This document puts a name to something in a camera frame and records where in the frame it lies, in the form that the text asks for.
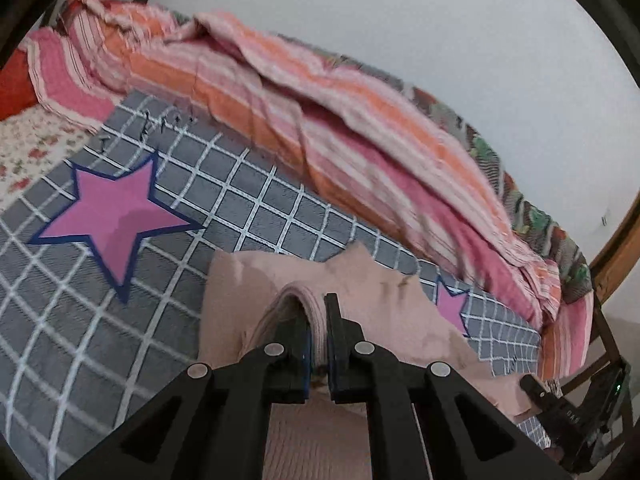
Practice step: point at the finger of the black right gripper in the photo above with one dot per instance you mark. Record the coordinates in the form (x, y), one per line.
(545, 402)

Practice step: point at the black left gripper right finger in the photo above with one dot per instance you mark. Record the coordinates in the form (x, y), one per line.
(425, 422)

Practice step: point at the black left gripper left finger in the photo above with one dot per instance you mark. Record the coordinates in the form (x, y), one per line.
(209, 423)

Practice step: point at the pink knitted sweater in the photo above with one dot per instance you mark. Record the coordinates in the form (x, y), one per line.
(248, 294)

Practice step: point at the dark wooden footboard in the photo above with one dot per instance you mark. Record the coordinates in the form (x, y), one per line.
(603, 350)

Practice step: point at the grey checked star blanket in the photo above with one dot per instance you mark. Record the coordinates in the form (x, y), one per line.
(75, 361)

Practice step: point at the pink striped quilt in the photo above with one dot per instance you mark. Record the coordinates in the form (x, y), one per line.
(363, 139)

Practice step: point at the floral bed sheet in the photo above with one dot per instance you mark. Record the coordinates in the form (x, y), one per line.
(32, 143)

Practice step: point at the red pillow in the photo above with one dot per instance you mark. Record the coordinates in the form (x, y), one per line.
(17, 92)

